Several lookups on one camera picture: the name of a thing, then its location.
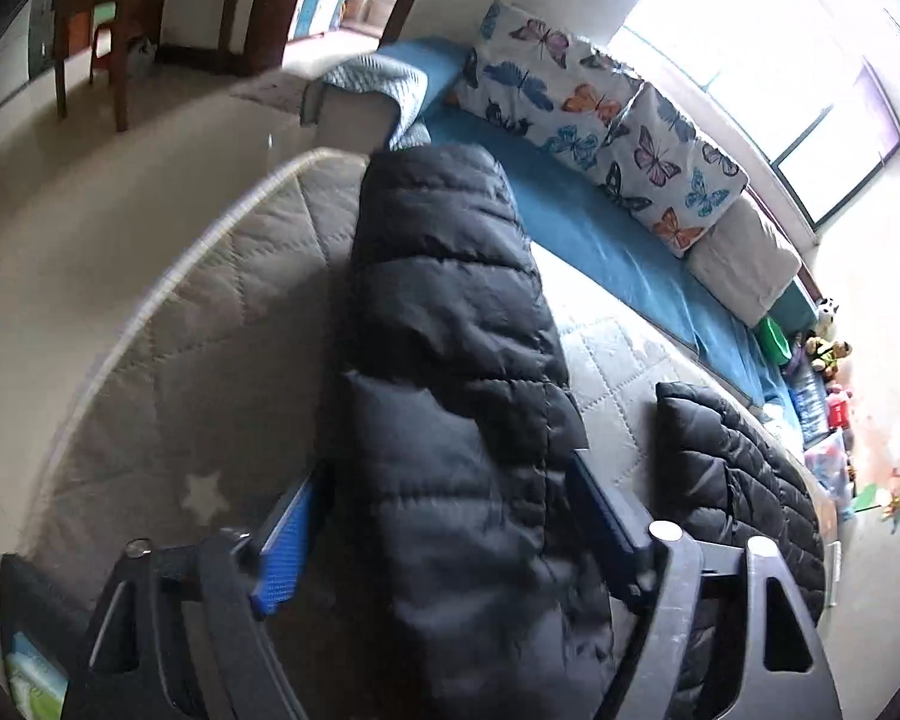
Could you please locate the butterfly print pillow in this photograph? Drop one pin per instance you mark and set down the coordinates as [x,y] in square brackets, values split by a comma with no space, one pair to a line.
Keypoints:
[542,83]
[656,165]

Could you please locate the large window green frame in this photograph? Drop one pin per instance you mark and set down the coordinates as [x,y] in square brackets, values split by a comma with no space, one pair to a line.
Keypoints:
[795,76]

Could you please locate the white refrigerator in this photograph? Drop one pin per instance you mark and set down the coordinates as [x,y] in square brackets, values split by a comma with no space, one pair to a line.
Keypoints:
[26,47]

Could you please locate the purple plush toy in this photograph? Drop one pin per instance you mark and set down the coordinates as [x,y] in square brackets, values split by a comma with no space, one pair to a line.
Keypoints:
[793,369]

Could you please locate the folded light blue blanket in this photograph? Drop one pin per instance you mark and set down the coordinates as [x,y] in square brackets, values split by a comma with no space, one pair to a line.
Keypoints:
[366,104]

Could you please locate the red toy box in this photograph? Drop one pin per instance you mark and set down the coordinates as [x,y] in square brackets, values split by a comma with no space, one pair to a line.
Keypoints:
[838,405]

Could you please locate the clear plastic storage box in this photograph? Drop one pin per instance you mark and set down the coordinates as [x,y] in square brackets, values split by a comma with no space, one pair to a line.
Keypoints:
[828,461]

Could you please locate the dark wooden desk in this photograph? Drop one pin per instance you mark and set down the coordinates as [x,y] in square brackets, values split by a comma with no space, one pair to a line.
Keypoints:
[135,22]

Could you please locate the white plain pillow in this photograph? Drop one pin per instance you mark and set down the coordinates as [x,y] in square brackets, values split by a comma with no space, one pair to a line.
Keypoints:
[744,261]

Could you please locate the left butterfly print pillow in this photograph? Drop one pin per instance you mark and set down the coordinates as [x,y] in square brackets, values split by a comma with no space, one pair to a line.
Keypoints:
[542,83]

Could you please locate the grey quilted star mattress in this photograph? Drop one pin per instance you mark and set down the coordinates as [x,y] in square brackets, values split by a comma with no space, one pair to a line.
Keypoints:
[224,392]

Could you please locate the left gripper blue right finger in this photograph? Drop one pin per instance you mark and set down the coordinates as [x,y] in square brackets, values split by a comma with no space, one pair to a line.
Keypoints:
[661,573]

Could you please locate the husky plush toy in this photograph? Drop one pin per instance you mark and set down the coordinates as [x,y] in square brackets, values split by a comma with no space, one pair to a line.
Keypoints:
[825,324]

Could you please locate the plush bear yellow vest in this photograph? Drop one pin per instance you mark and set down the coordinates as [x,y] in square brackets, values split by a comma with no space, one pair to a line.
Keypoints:
[825,356]

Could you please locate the green plastic basin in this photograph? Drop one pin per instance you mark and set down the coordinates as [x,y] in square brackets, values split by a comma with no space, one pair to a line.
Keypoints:
[773,341]

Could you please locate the colourful paper pinwheel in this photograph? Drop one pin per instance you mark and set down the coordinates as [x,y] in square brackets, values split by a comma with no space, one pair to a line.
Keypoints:
[882,498]

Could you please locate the black puffer down jacket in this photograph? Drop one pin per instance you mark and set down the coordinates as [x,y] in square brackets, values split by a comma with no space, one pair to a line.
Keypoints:
[465,404]

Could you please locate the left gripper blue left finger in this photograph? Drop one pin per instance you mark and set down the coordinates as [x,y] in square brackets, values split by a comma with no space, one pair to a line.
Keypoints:
[181,632]

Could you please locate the right butterfly print pillow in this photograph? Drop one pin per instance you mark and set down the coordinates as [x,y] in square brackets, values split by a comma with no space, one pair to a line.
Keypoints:
[656,165]

